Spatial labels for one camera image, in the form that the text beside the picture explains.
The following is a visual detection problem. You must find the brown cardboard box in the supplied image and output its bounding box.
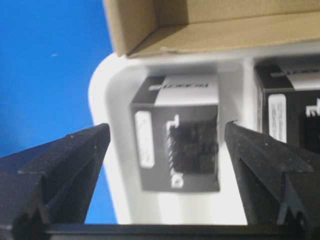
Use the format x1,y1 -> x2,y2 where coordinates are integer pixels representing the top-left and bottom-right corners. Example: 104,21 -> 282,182
103,0 -> 320,58

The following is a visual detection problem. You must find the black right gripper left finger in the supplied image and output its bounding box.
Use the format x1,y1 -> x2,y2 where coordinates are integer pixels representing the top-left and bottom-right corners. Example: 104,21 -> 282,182
0,123 -> 111,240

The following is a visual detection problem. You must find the blue table cloth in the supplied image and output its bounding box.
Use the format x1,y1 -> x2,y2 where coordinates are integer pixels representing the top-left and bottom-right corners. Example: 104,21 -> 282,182
0,0 -> 121,226

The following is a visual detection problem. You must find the white plastic tray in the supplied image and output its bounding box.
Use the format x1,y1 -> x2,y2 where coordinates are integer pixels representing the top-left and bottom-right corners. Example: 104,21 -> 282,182
88,41 -> 320,225

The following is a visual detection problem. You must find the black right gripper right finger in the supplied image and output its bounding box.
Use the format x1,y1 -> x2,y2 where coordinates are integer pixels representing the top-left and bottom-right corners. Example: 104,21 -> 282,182
224,121 -> 320,240

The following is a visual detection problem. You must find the black box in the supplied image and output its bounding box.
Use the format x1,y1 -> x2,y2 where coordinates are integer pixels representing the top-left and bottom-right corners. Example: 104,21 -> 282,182
130,74 -> 220,193

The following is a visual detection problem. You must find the black box front left tray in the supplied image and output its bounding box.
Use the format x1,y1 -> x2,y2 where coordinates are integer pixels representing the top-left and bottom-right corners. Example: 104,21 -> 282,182
254,61 -> 320,153

